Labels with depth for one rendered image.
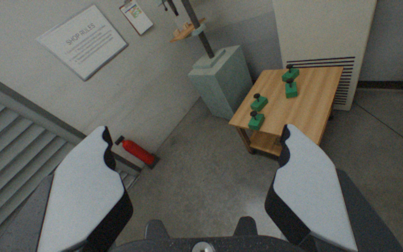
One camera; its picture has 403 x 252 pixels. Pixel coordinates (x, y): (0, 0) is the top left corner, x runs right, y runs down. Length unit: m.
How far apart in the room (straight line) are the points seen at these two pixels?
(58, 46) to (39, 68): 0.26
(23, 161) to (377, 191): 2.77
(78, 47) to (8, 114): 0.82
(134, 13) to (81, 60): 0.80
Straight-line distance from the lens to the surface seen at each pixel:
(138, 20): 2.21
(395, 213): 1.47
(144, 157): 2.13
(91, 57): 1.99
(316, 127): 1.03
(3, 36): 2.02
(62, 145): 2.01
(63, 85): 1.97
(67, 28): 2.02
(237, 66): 1.74
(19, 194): 2.22
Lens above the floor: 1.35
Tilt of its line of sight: 40 degrees down
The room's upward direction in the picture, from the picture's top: 38 degrees counter-clockwise
